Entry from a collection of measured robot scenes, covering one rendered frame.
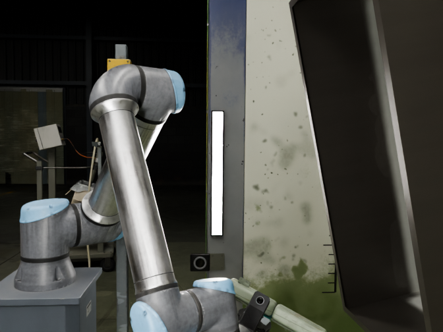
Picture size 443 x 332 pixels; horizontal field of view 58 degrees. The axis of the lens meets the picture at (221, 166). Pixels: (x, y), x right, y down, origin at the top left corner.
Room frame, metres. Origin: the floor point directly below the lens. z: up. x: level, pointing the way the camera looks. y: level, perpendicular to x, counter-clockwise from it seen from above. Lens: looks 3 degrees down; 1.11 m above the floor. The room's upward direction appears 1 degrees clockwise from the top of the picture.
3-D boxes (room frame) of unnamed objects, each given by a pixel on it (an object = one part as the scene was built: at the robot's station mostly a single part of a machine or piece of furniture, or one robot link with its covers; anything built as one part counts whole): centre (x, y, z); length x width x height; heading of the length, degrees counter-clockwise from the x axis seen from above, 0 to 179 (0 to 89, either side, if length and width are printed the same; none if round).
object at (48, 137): (3.56, 1.32, 0.64); 0.73 x 0.50 x 1.27; 104
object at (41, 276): (1.33, 0.59, 0.69); 0.19 x 0.19 x 0.10
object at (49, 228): (1.33, 0.58, 0.83); 0.17 x 0.15 x 0.18; 129
